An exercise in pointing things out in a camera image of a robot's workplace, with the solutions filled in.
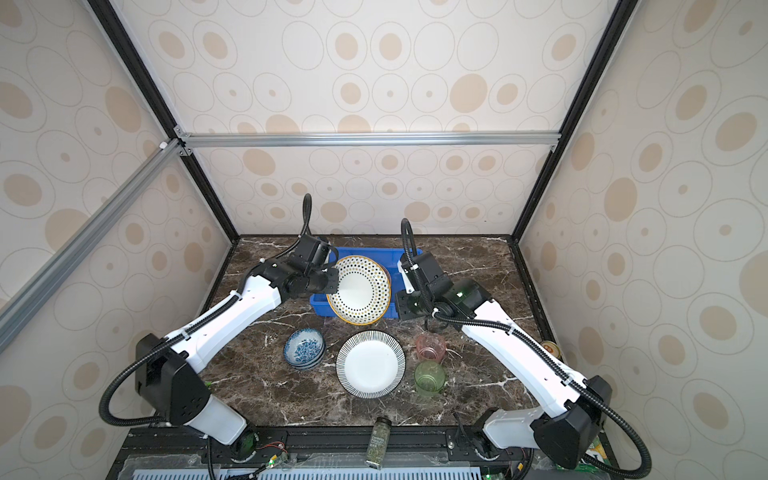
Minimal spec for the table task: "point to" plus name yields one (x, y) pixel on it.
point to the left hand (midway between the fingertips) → (341, 274)
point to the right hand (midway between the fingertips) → (401, 301)
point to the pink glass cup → (430, 346)
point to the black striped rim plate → (370, 364)
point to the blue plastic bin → (389, 257)
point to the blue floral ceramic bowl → (304, 348)
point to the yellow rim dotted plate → (364, 290)
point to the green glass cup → (429, 378)
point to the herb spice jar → (378, 442)
